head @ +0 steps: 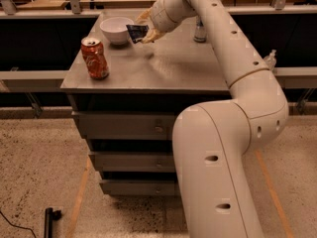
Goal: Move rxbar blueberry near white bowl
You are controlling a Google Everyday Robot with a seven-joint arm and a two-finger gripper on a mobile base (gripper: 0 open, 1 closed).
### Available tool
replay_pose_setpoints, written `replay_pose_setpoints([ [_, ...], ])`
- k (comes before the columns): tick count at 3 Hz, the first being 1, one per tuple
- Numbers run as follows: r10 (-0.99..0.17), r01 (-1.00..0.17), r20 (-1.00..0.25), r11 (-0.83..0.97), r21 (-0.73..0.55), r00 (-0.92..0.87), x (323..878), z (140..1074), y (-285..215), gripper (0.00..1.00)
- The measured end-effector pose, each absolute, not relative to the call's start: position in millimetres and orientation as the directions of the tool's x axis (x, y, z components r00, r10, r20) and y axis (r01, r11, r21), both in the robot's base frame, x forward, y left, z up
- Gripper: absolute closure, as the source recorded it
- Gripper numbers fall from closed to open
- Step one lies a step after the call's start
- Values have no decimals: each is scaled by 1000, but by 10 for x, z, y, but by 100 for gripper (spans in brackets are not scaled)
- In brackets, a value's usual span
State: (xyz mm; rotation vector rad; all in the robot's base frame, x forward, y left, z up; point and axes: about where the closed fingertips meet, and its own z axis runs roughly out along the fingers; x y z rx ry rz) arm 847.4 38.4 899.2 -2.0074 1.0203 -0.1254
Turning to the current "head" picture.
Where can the grey metal railing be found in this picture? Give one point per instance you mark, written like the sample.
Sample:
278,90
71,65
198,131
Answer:
292,31

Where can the bottom grey drawer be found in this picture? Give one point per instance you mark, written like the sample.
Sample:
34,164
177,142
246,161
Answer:
140,187

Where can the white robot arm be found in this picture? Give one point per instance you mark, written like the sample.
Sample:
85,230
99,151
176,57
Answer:
210,138

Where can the middle grey drawer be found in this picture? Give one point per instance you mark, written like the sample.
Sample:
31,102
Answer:
143,162

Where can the top grey drawer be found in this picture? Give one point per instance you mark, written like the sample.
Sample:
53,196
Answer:
124,126

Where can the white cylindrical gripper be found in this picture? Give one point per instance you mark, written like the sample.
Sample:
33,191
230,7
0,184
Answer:
160,16

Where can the grey drawer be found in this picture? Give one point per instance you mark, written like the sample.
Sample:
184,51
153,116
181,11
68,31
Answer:
143,162
124,126
140,187

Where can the grey drawer cabinet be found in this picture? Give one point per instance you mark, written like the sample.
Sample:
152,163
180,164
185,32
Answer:
166,76

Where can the orange crushed soda can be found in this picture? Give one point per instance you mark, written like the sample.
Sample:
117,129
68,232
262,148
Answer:
93,54

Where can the black floor bracket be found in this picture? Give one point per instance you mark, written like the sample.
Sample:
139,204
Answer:
51,216

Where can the blue rxbar blueberry wrapper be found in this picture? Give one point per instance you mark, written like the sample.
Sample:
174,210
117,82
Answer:
137,32

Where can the white bowl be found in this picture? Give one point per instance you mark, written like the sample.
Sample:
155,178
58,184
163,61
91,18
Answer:
115,30

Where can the silver blue energy drink can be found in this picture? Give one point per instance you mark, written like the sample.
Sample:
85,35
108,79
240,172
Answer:
200,35

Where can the clear sanitizer pump bottle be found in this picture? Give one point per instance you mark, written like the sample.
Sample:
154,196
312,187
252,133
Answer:
270,60

